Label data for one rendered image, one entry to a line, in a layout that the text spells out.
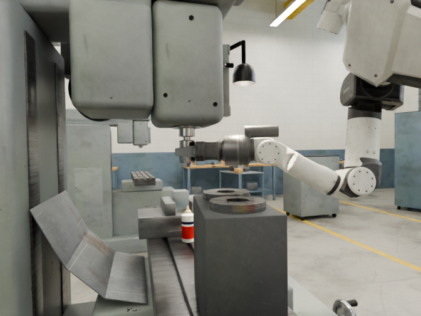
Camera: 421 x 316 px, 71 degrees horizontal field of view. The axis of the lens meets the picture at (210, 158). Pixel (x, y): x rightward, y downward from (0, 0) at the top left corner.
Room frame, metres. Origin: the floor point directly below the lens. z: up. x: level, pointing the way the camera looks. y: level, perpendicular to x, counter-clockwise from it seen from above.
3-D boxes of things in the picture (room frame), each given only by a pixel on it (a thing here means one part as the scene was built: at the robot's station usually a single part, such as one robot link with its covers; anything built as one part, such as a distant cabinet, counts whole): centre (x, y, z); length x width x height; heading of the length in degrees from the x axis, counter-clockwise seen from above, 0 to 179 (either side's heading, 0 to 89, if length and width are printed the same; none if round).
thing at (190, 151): (0.83, 0.07, 1.24); 0.06 x 0.02 x 0.03; 85
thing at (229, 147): (0.86, -0.02, 1.23); 0.13 x 0.12 x 0.10; 175
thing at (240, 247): (0.52, -0.04, 1.06); 0.22 x 0.12 x 0.20; 7
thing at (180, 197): (1.03, 0.11, 1.07); 0.06 x 0.05 x 0.06; 15
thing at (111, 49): (0.82, 0.26, 1.47); 0.24 x 0.19 x 0.26; 14
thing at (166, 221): (1.04, 0.08, 1.01); 0.35 x 0.15 x 0.11; 105
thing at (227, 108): (0.89, -0.04, 1.45); 0.04 x 0.04 x 0.21; 14
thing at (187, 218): (0.90, 0.07, 1.01); 0.04 x 0.04 x 0.11
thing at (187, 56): (0.86, 0.07, 1.47); 0.21 x 0.19 x 0.32; 14
